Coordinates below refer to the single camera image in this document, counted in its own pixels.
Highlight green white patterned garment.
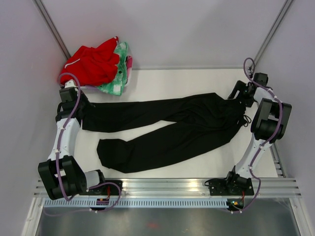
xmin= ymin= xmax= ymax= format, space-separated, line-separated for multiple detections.
xmin=96 ymin=42 xmax=133 ymax=96

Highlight white laundry basket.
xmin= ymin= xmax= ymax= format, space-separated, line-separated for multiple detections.
xmin=81 ymin=56 xmax=132 ymax=96

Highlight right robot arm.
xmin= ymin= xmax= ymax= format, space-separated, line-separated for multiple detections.
xmin=224 ymin=73 xmax=292 ymax=196

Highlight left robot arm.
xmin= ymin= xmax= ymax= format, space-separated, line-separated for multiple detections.
xmin=37 ymin=87 xmax=107 ymax=201

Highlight pink white garment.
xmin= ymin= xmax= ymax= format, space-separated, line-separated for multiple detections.
xmin=126 ymin=56 xmax=133 ymax=75

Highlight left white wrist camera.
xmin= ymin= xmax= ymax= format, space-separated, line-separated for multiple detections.
xmin=64 ymin=80 xmax=76 ymax=89

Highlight red garment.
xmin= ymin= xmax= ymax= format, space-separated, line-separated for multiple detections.
xmin=60 ymin=36 xmax=120 ymax=87

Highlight black trousers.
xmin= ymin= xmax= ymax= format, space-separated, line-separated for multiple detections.
xmin=82 ymin=93 xmax=247 ymax=174

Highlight white slotted cable duct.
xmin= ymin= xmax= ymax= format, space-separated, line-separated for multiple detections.
xmin=44 ymin=198 xmax=228 ymax=208

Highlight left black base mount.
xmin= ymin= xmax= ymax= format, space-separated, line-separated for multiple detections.
xmin=88 ymin=179 xmax=123 ymax=197

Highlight aluminium mounting rail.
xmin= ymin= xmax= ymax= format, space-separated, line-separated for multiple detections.
xmin=34 ymin=178 xmax=302 ymax=197

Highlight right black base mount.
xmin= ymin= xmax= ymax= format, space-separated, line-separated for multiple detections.
xmin=204 ymin=168 xmax=254 ymax=196

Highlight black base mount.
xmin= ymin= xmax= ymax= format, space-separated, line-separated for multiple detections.
xmin=88 ymin=179 xmax=123 ymax=197
xmin=204 ymin=168 xmax=254 ymax=196

